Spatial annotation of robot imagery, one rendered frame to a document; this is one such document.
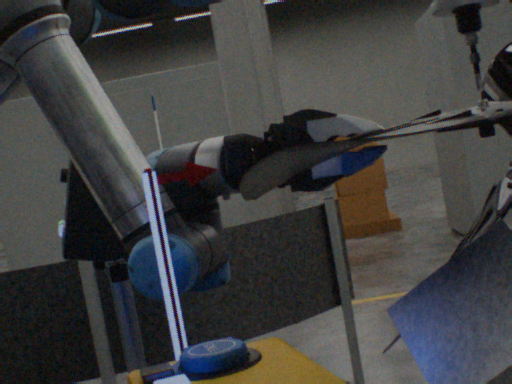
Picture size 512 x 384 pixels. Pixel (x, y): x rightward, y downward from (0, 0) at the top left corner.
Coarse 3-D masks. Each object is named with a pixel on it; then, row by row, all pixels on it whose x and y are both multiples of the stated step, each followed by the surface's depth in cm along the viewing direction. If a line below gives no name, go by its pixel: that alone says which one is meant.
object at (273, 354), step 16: (256, 352) 44; (272, 352) 44; (288, 352) 43; (176, 368) 43; (240, 368) 41; (256, 368) 41; (272, 368) 41; (288, 368) 40; (304, 368) 40; (320, 368) 39
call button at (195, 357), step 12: (192, 348) 44; (204, 348) 43; (216, 348) 43; (228, 348) 42; (240, 348) 42; (180, 360) 43; (192, 360) 42; (204, 360) 41; (216, 360) 41; (228, 360) 42; (240, 360) 42; (192, 372) 42; (204, 372) 41
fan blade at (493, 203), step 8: (496, 184) 88; (496, 192) 86; (488, 200) 89; (496, 200) 84; (488, 208) 83; (496, 208) 83; (480, 216) 87; (488, 216) 83; (496, 216) 81; (472, 224) 90; (480, 224) 84; (488, 224) 82; (472, 232) 87; (480, 232) 83; (464, 240) 89; (472, 240) 85; (456, 248) 92; (400, 336) 88; (392, 344) 89; (384, 352) 90
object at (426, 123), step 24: (432, 120) 72; (456, 120) 70; (480, 120) 70; (312, 144) 61; (336, 144) 63; (360, 144) 69; (264, 168) 69; (288, 168) 74; (240, 192) 77; (264, 192) 82
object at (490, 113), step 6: (492, 102) 79; (498, 102) 78; (504, 102) 77; (510, 102) 76; (462, 108) 80; (468, 108) 80; (474, 108) 79; (486, 108) 77; (492, 108) 76; (498, 108) 75; (504, 108) 74; (510, 108) 73; (480, 114) 74; (486, 114) 73; (492, 114) 71; (498, 114) 71; (504, 114) 71
